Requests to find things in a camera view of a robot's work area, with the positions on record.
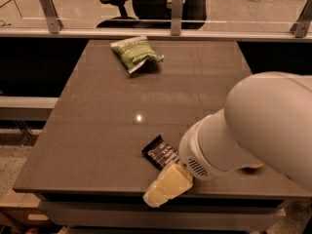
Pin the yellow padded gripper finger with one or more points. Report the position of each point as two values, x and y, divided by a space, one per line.
173 181

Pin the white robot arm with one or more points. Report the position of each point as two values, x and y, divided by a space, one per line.
266 119

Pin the black office chair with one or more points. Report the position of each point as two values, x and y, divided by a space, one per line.
155 14

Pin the left metal glass bracket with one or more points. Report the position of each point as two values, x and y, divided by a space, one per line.
53 21

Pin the black rxbar chocolate wrapper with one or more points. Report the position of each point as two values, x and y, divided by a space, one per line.
159 153

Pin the green jalapeno chip bag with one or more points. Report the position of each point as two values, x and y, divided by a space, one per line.
135 52

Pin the cardboard box under table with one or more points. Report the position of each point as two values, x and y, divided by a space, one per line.
21 212

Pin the middle metal glass bracket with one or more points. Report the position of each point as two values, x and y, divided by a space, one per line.
177 6

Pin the orange fruit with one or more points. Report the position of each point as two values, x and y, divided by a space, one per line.
253 167

